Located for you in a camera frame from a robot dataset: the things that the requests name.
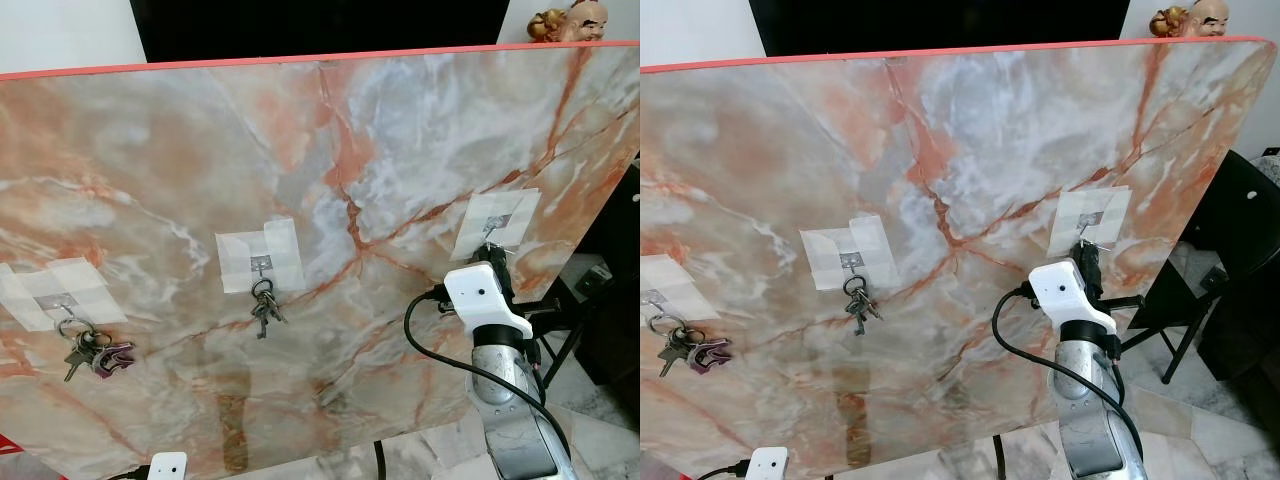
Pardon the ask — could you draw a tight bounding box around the laughing Buddha wooden figurine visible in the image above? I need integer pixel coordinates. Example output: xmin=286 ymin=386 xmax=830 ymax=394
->
xmin=1150 ymin=0 xmax=1231 ymax=41
xmin=528 ymin=0 xmax=609 ymax=46

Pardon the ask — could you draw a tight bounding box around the dark plain key bunch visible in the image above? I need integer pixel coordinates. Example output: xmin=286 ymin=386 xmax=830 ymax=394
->
xmin=843 ymin=276 xmax=884 ymax=336
xmin=250 ymin=280 xmax=289 ymax=339

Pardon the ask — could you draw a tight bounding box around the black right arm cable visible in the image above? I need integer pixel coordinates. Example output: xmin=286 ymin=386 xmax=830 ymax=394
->
xmin=405 ymin=285 xmax=551 ymax=441
xmin=992 ymin=283 xmax=1146 ymax=471

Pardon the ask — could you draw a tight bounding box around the marble-pattern table board red edge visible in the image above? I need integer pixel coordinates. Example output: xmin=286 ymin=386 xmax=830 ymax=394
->
xmin=640 ymin=35 xmax=1279 ymax=479
xmin=0 ymin=40 xmax=641 ymax=479

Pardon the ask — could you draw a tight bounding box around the key bunch with purple tag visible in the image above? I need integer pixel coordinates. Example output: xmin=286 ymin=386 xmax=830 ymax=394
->
xmin=58 ymin=315 xmax=136 ymax=383
xmin=655 ymin=315 xmax=734 ymax=379

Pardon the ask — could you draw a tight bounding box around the black television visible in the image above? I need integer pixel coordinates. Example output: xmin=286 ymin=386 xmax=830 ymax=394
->
xmin=130 ymin=0 xmax=511 ymax=64
xmin=748 ymin=0 xmax=1136 ymax=58

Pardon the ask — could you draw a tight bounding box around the white tape patch with hook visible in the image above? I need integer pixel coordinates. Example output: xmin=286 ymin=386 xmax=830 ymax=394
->
xmin=452 ymin=188 xmax=541 ymax=259
xmin=800 ymin=214 xmax=886 ymax=291
xmin=215 ymin=220 xmax=303 ymax=294
xmin=640 ymin=254 xmax=711 ymax=323
xmin=0 ymin=258 xmax=116 ymax=331
xmin=1048 ymin=187 xmax=1133 ymax=256

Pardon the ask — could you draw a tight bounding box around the black folding chair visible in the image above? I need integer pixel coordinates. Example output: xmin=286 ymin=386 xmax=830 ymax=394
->
xmin=1118 ymin=148 xmax=1280 ymax=386
xmin=520 ymin=160 xmax=641 ymax=396

